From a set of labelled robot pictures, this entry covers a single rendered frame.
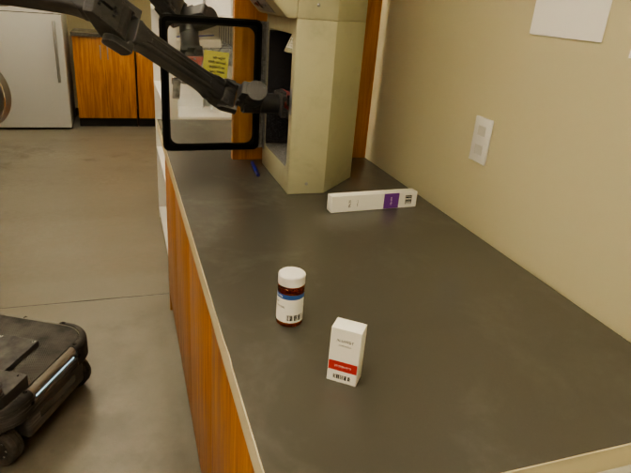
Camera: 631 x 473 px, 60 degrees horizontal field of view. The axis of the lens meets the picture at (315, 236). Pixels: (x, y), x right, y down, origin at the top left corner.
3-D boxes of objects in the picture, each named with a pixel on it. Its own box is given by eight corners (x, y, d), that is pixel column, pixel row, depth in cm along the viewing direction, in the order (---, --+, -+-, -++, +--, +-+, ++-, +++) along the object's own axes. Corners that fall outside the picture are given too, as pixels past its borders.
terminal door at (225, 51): (258, 149, 182) (262, 20, 166) (162, 151, 171) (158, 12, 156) (257, 148, 183) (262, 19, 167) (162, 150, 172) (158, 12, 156)
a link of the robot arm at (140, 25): (105, -2, 126) (95, 41, 124) (122, -7, 123) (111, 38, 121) (227, 84, 162) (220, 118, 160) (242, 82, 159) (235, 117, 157)
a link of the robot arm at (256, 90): (221, 81, 159) (215, 109, 157) (226, 65, 148) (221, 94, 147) (261, 92, 162) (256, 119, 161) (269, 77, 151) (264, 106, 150)
